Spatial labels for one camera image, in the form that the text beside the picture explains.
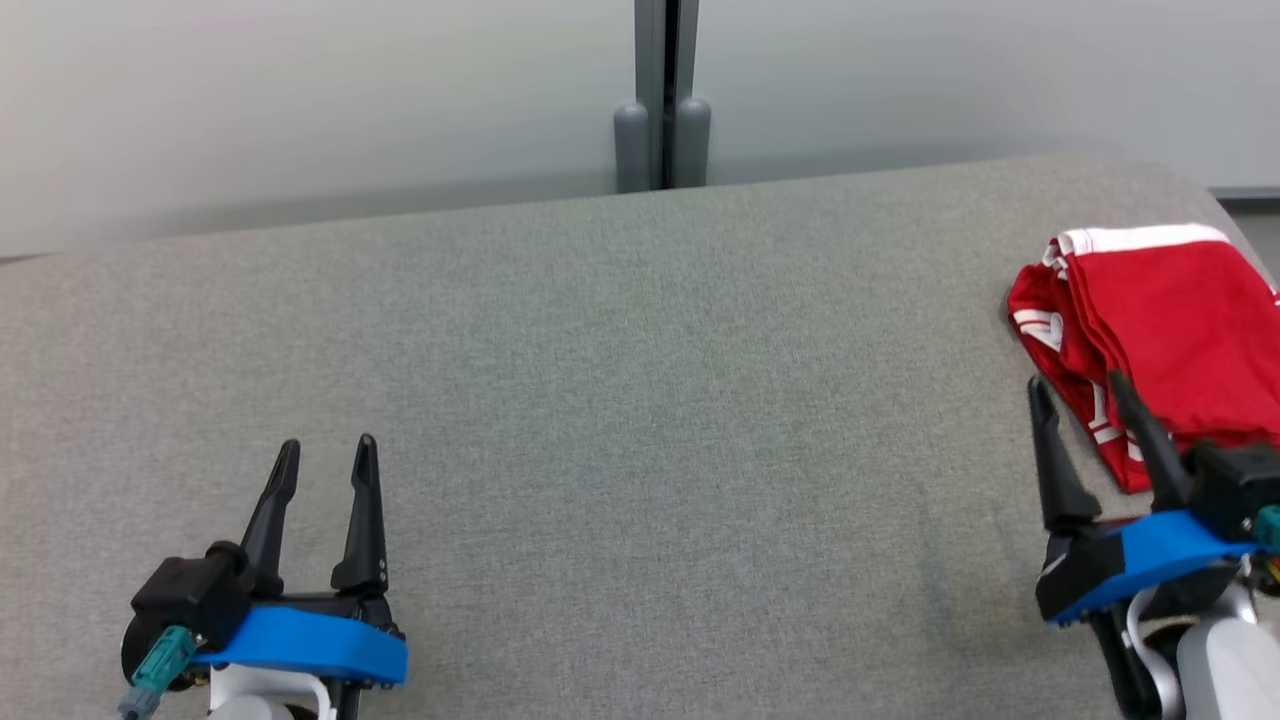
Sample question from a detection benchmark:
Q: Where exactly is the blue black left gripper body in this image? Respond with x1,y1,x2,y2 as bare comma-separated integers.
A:
190,592,409,691

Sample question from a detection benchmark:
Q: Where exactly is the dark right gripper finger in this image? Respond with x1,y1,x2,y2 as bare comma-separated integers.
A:
1107,370,1196,511
1027,376,1101,536

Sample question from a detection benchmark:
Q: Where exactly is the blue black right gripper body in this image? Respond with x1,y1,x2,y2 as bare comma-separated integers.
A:
1035,510,1263,629

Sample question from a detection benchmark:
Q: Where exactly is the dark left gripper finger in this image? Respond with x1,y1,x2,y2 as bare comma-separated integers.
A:
330,433,389,596
240,438,301,599

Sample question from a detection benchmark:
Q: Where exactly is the red white striped jersey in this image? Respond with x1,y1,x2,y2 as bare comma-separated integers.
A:
1007,224,1280,495

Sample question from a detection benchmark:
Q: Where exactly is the grey partition post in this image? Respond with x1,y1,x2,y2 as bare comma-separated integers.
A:
613,0,713,193

